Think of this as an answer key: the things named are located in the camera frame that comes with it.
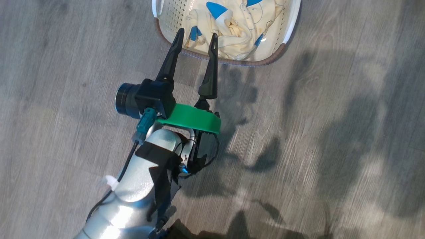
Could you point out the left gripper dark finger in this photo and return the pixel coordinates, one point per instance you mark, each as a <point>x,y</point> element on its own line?
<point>171,59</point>
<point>210,73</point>

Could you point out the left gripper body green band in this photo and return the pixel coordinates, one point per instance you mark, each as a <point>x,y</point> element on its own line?
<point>192,119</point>

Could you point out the cream garment with blue patches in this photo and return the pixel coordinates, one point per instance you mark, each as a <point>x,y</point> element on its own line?
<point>239,36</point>

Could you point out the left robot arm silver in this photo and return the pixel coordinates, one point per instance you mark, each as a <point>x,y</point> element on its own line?
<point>139,186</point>

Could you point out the white perforated laundry basket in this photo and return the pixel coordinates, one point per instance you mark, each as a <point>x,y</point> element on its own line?
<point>172,16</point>

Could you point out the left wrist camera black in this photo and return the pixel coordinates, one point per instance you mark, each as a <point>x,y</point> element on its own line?
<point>152,96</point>

